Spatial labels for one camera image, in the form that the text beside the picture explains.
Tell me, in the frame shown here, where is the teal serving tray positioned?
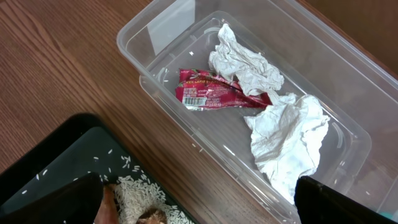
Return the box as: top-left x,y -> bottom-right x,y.
380,211 -> 398,223

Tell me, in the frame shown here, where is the white rice pile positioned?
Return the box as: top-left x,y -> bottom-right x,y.
21,149 -> 195,224

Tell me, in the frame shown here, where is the black tray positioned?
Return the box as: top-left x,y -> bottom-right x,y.
1,113 -> 195,221

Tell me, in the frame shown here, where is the white napkin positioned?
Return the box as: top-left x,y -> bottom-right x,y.
244,93 -> 330,204
208,24 -> 284,100

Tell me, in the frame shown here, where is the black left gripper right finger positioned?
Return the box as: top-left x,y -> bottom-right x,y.
294,176 -> 395,224

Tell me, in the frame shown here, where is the clear plastic bin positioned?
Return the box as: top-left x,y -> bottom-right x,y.
117,1 -> 397,223

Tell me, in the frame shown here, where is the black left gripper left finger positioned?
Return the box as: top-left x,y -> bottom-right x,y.
1,172 -> 103,224

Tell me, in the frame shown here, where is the red snack wrapper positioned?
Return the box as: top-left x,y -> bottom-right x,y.
175,69 -> 272,111

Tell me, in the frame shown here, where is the brown crumbly food scrap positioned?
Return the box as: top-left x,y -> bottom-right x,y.
136,208 -> 167,224

